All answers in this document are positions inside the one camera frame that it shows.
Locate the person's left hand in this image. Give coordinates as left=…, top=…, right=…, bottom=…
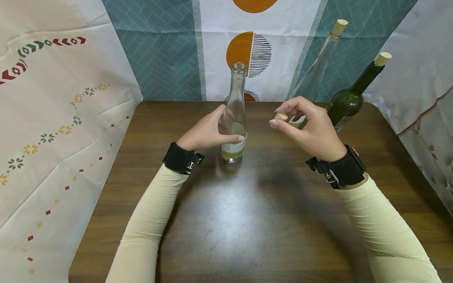
left=176, top=104, right=245, bottom=153

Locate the person's right hand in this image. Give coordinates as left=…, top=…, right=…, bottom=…
left=269, top=96, right=348, bottom=162

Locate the short clear glass bottle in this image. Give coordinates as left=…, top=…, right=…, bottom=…
left=221, top=62, right=248, bottom=164

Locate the tall clear glass bottle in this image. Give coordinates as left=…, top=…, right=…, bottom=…
left=287, top=35, right=341, bottom=129

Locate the dark green glass bottle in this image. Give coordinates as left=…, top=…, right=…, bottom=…
left=326, top=61, right=386, bottom=133

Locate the black wrist band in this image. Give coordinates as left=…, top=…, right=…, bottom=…
left=305, top=145, right=367, bottom=190
left=162, top=142, right=205, bottom=175

